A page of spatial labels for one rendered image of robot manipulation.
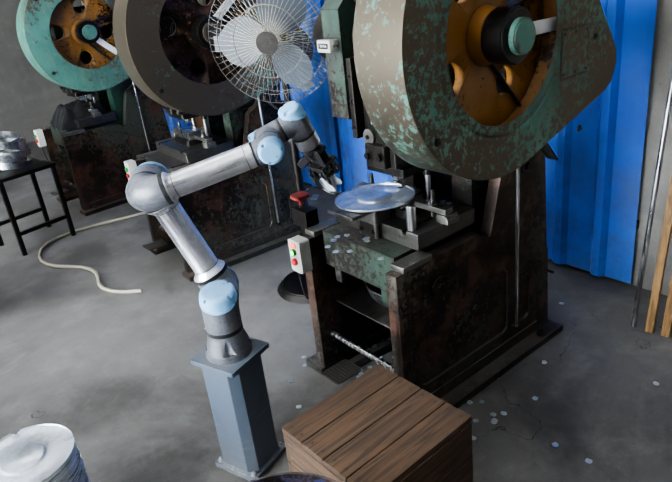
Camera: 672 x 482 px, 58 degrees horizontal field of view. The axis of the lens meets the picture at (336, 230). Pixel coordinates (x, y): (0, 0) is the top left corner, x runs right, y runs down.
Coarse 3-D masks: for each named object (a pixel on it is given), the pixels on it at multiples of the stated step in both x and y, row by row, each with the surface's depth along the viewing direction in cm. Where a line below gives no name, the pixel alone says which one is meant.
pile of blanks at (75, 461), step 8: (72, 456) 180; (80, 456) 186; (64, 464) 176; (72, 464) 180; (80, 464) 186; (56, 472) 173; (64, 472) 176; (72, 472) 179; (80, 472) 184; (48, 480) 171; (56, 480) 173; (64, 480) 177; (72, 480) 180; (80, 480) 183; (88, 480) 190
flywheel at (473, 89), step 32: (480, 0) 170; (544, 0) 188; (448, 32) 165; (480, 32) 167; (512, 32) 163; (544, 32) 184; (480, 64) 175; (512, 64) 169; (544, 64) 193; (480, 96) 180
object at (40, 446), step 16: (32, 432) 190; (48, 432) 189; (64, 432) 189; (0, 448) 185; (16, 448) 183; (32, 448) 183; (48, 448) 183; (64, 448) 182; (0, 464) 178; (16, 464) 177; (32, 464) 176; (48, 464) 176; (0, 480) 173; (16, 480) 172; (32, 480) 171
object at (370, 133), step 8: (368, 120) 214; (368, 128) 216; (368, 136) 215; (376, 136) 214; (368, 144) 214; (376, 144) 213; (384, 144) 212; (368, 152) 215; (376, 152) 212; (384, 152) 210; (392, 152) 210; (368, 160) 217; (376, 160) 211; (384, 160) 211; (392, 160) 212; (400, 160) 212; (384, 168) 212; (392, 168) 213
